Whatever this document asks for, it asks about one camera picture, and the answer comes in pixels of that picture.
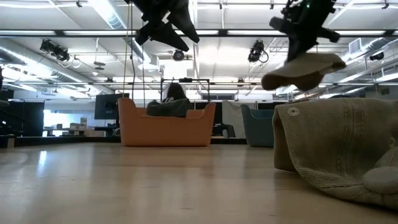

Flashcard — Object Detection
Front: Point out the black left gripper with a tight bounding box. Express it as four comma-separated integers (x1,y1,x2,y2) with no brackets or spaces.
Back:
124,0,200,52

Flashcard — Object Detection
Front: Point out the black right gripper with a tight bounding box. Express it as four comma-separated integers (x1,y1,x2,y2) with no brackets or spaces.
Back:
269,0,340,62

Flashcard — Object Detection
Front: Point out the beige cap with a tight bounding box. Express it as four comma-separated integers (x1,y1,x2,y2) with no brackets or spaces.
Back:
272,98,398,210
261,52,347,91

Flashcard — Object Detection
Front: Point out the dark grey cap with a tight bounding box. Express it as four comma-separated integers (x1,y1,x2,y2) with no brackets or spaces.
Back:
146,98,190,118

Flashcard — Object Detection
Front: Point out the person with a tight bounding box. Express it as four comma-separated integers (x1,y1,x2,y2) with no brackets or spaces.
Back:
161,82,188,103

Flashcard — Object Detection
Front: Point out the teal plastic bin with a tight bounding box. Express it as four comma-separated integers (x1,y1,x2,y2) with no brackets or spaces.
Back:
241,104,276,147

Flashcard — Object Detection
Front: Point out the white panel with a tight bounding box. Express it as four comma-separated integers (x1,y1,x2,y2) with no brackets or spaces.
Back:
221,100,247,138

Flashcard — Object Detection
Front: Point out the orange plastic bin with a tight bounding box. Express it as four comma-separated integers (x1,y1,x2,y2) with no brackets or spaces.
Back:
117,98,216,147

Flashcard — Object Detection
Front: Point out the dark computer monitor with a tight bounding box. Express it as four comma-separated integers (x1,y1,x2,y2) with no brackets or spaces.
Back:
94,93,130,121

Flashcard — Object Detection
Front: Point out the black stool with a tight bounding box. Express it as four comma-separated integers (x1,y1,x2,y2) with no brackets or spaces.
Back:
213,123,236,139

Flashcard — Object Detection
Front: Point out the black cabinet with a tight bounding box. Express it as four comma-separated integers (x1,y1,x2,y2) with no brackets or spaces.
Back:
0,99,45,138

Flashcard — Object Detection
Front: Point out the thin black hanging cable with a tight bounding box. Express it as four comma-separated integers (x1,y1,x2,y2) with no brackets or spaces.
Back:
129,0,137,100

